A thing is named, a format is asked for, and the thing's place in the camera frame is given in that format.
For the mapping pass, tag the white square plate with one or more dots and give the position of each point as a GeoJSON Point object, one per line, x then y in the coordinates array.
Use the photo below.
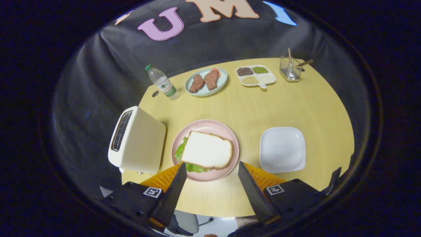
{"type": "Point", "coordinates": [283, 149]}

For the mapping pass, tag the white bread slice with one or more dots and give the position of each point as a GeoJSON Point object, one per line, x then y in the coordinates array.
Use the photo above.
{"type": "Point", "coordinates": [207, 149]}

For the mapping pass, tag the pile of dark beans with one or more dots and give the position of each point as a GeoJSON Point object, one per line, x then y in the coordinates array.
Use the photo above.
{"type": "Point", "coordinates": [245, 71]}

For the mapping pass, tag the orange food piece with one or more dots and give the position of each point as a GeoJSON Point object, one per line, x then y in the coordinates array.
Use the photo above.
{"type": "Point", "coordinates": [217, 71]}

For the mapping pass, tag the brown meat piece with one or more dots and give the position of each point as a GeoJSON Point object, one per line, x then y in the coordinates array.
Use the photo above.
{"type": "Point", "coordinates": [211, 81]}
{"type": "Point", "coordinates": [196, 83]}

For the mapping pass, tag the thin wooden stick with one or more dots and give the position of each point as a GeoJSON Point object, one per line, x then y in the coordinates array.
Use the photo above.
{"type": "Point", "coordinates": [289, 56]}

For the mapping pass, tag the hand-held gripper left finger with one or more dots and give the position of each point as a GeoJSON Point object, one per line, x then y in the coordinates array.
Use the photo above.
{"type": "Point", "coordinates": [172, 194]}

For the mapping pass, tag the grey office chair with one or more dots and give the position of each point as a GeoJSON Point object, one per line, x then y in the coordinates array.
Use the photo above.
{"type": "Point", "coordinates": [187, 222]}

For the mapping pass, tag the pink round plate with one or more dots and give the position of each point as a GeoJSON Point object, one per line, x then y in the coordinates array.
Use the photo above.
{"type": "Point", "coordinates": [210, 126]}

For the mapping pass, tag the clear plastic water bottle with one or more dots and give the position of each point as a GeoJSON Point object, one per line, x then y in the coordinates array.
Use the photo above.
{"type": "Point", "coordinates": [162, 84]}

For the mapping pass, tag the pile of yellow beans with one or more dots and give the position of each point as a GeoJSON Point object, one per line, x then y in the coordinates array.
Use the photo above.
{"type": "Point", "coordinates": [250, 80]}

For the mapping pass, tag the white divided dish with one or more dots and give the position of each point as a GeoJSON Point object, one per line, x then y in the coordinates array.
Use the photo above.
{"type": "Point", "coordinates": [268, 79]}

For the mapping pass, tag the square glass cup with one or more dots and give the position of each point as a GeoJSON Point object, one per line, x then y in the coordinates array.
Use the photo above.
{"type": "Point", "coordinates": [289, 74]}

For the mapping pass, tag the light blue round plate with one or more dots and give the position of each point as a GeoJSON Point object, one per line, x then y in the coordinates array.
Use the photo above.
{"type": "Point", "coordinates": [223, 80]}

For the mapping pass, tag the white toaster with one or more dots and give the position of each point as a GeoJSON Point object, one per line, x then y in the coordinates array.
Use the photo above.
{"type": "Point", "coordinates": [144, 141]}

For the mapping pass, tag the pile of green beans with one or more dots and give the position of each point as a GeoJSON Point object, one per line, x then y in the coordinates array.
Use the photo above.
{"type": "Point", "coordinates": [260, 70]}

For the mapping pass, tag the black backdrop cloth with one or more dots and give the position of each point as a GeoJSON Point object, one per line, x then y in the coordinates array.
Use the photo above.
{"type": "Point", "coordinates": [213, 42]}

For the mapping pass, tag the black chair back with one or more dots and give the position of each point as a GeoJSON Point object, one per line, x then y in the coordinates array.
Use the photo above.
{"type": "Point", "coordinates": [334, 179]}

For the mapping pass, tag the green lettuce leaf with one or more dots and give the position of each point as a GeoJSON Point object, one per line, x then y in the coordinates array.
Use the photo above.
{"type": "Point", "coordinates": [179, 153]}

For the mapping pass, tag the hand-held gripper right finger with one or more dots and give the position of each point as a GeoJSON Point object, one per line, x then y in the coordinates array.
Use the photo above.
{"type": "Point", "coordinates": [253, 194]}

